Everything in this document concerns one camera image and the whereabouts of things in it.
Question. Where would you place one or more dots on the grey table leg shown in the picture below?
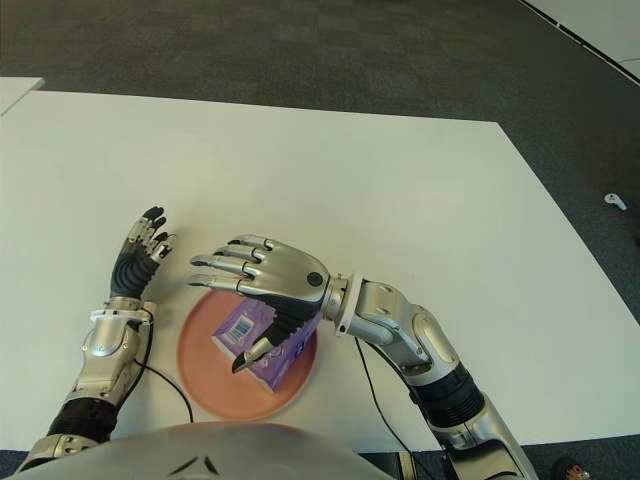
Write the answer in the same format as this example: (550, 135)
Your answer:
(406, 467)

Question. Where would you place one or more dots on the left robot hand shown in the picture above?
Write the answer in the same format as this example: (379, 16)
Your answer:
(130, 272)

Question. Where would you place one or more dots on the pink round plate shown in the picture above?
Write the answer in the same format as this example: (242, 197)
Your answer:
(205, 370)

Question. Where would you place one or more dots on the white handheld controller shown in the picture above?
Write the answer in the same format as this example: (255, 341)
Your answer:
(615, 200)

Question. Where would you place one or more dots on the purple tissue paper pack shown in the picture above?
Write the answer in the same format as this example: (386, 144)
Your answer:
(240, 327)

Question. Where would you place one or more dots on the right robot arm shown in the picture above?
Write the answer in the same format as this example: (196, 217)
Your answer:
(425, 360)

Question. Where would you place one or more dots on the white neighbouring table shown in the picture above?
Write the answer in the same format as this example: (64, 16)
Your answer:
(17, 92)

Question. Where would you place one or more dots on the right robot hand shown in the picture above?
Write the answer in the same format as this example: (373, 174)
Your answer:
(285, 275)

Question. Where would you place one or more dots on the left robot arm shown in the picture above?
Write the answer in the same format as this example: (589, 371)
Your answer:
(102, 355)

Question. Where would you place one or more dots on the grey robot torso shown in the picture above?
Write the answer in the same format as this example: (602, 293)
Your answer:
(225, 450)

